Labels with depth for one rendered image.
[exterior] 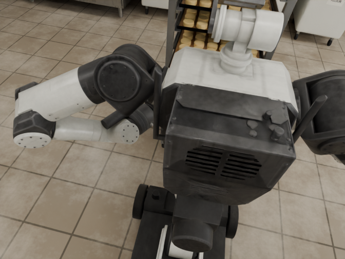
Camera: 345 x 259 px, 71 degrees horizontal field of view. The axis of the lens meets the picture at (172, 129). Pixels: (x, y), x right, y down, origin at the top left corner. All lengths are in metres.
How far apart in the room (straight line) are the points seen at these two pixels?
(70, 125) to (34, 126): 0.13
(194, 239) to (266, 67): 0.45
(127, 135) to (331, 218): 1.53
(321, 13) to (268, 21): 2.99
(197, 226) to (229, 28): 0.49
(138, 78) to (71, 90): 0.16
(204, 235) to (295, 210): 1.20
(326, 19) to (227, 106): 3.11
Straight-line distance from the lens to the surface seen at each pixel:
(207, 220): 0.71
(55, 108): 0.58
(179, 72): 0.48
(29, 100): 0.61
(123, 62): 0.46
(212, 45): 1.22
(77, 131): 0.72
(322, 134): 0.53
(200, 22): 1.20
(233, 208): 1.46
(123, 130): 0.74
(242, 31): 0.47
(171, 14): 1.13
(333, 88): 0.57
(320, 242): 1.83
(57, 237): 1.64
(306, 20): 3.46
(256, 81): 0.50
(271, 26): 0.47
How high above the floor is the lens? 1.48
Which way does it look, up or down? 49 degrees down
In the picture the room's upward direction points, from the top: 6 degrees clockwise
